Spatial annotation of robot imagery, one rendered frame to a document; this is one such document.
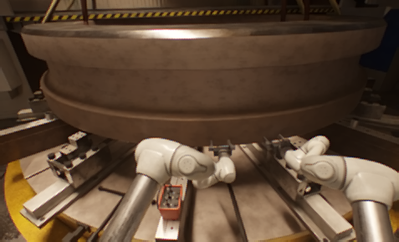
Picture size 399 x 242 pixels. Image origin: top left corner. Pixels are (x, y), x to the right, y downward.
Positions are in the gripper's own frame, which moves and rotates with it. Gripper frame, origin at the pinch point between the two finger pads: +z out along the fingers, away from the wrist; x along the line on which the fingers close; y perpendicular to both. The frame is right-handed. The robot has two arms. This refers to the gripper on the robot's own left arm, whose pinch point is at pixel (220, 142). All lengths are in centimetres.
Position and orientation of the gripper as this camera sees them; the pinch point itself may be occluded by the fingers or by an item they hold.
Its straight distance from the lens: 157.9
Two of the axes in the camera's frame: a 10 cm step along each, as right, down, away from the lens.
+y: -0.2, -8.8, -4.7
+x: -10.0, 0.4, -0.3
